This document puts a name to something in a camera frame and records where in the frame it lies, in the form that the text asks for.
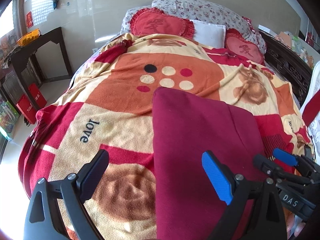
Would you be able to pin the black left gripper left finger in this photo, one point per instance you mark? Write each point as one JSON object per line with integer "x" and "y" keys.
{"x": 44, "y": 220}

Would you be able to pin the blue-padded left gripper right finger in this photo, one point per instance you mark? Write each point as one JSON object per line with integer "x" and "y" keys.
{"x": 253, "y": 210}

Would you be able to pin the red gift bag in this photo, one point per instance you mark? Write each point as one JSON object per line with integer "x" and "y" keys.
{"x": 37, "y": 95}
{"x": 27, "y": 109}

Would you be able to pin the red orange patterned blanket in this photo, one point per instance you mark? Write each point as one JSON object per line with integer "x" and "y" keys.
{"x": 155, "y": 103}

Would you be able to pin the dark wooden side table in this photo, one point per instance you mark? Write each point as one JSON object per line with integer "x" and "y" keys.
{"x": 20, "y": 56}

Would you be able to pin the red heart pillow right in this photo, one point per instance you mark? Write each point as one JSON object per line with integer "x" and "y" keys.
{"x": 235, "y": 42}

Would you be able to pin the red heart pillow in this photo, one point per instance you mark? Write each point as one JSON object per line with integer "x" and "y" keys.
{"x": 235, "y": 42}
{"x": 147, "y": 21}

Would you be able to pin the white pillow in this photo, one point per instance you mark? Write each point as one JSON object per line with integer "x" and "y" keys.
{"x": 209, "y": 34}

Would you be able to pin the orange basket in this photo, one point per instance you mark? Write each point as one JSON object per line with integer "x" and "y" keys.
{"x": 29, "y": 37}

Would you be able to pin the floral pillow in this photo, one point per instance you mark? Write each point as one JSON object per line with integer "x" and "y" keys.
{"x": 204, "y": 11}

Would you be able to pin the red heart pillow left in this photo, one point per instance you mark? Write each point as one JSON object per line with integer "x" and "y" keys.
{"x": 147, "y": 21}

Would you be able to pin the dark wooden bed frame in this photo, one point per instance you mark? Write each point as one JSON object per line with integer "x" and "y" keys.
{"x": 289, "y": 65}

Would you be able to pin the red wall sticker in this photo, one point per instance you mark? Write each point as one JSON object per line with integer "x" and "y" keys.
{"x": 29, "y": 20}

